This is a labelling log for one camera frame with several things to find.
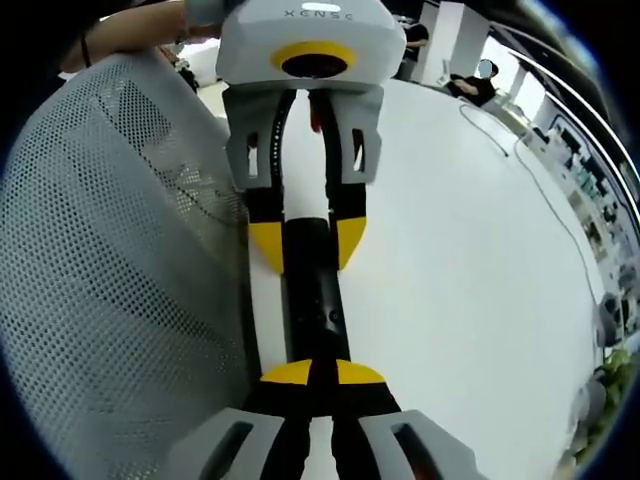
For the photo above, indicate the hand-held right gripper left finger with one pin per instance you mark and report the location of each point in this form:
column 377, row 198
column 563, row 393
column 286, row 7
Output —
column 270, row 400

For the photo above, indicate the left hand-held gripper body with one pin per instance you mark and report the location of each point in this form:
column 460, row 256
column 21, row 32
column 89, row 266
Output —
column 310, row 30

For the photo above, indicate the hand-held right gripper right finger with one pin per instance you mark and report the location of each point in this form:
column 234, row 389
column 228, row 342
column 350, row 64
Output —
column 365, row 400

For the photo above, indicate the white square pillar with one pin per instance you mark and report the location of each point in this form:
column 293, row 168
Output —
column 450, row 40

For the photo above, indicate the green potted plant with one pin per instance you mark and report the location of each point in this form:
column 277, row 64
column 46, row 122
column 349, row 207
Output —
column 612, row 370

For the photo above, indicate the grey mesh office chair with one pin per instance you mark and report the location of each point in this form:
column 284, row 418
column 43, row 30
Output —
column 100, row 250

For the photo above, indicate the grey curved headset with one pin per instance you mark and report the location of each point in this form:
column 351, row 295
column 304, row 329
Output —
column 607, row 320

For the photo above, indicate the black remote control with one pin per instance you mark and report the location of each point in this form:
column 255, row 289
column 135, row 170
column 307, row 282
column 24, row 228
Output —
column 315, row 280

